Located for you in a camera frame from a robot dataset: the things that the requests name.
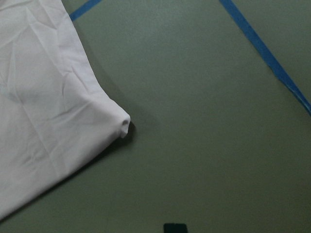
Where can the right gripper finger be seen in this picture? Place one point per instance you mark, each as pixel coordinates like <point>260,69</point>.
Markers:
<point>174,228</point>

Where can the pink Snoopy t-shirt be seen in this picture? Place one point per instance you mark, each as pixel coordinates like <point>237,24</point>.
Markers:
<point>54,115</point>

